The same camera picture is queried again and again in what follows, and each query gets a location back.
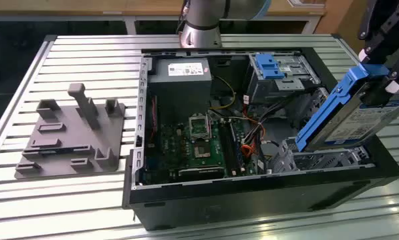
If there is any hard disk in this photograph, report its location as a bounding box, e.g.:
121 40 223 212
295 63 399 153

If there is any red orange yellow power wire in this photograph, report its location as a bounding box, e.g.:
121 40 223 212
240 121 267 159

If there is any metal disk bay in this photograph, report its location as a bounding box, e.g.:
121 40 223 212
272 136 376 174

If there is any black RAM slot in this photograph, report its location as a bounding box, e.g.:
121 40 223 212
223 118 240 177
232 118 248 175
227 118 244 176
219 118 236 178

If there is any metal drive cage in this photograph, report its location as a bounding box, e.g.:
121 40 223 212
247 52 322 102

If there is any blue drive latch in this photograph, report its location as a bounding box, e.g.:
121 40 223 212
255 53 287 81

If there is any metal socket cover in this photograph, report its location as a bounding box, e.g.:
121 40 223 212
188 112 211 140

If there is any grey power supply unit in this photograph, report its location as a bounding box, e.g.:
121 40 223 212
148 57 215 127

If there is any CPU socket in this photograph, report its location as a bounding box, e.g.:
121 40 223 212
193 142 215 160

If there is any black open PC case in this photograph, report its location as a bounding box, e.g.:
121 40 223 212
121 46 399 231

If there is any black graphics card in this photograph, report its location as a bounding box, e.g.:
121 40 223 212
176 165 227 180

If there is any green motherboard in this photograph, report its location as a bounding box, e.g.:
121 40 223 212
145 109 265 180

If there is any grey parts rack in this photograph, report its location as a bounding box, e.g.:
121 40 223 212
14 83 126 180

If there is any black cable bundle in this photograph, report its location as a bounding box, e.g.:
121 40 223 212
257 96 300 126

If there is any yellow cable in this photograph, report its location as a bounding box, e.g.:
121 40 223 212
208 75 237 111

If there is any wooden desk white frame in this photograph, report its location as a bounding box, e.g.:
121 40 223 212
0 0 327 35

